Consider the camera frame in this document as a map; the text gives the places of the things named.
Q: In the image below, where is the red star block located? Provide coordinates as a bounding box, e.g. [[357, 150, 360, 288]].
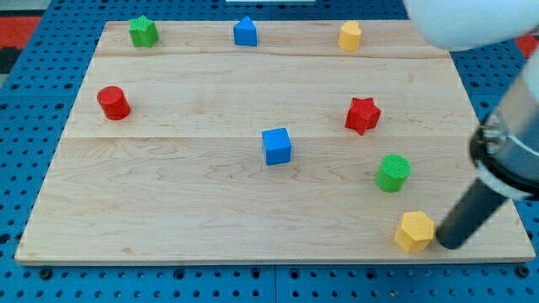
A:
[[344, 97, 382, 136]]

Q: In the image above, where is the yellow heart block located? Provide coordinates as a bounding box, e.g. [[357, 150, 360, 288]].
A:
[[338, 20, 362, 51]]

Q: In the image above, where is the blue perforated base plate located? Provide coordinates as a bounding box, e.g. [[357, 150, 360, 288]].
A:
[[1, 0, 538, 302]]

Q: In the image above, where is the blue cube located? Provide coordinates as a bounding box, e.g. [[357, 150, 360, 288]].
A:
[[262, 128, 292, 166]]

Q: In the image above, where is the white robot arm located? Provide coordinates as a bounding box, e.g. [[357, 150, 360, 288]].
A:
[[403, 0, 538, 200]]

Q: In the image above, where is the light wooden board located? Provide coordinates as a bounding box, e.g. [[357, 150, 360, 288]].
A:
[[15, 20, 535, 266]]

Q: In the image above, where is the green star block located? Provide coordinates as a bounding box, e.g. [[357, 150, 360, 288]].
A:
[[128, 15, 159, 48]]

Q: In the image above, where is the yellow hexagon block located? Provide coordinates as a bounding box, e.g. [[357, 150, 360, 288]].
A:
[[393, 210, 435, 253]]

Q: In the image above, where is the blue triangle block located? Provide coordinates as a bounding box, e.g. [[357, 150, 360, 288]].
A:
[[233, 16, 258, 47]]

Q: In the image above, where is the red cylinder block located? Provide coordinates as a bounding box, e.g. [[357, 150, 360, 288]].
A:
[[97, 86, 131, 120]]

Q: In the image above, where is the green cylinder block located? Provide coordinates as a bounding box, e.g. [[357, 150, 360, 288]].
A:
[[375, 154, 412, 193]]

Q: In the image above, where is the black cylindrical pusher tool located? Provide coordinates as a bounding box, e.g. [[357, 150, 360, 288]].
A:
[[435, 178, 507, 250]]

